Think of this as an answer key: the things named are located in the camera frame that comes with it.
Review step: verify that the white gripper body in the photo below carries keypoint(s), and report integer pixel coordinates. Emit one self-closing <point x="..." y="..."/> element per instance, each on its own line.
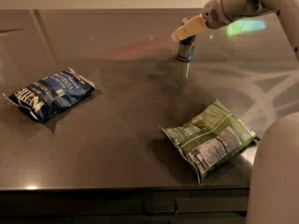
<point x="212" y="17"/>

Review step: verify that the redbull can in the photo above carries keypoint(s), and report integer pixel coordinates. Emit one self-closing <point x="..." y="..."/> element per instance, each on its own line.
<point x="186" y="48"/>

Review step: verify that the green jalapeno chip bag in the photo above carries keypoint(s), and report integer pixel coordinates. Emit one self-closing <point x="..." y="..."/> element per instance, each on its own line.
<point x="210" y="139"/>

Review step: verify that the blue kettle chip bag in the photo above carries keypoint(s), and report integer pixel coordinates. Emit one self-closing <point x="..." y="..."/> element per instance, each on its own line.
<point x="51" y="95"/>

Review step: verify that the black drawer handle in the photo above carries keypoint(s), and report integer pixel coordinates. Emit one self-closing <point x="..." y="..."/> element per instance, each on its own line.
<point x="160" y="207"/>

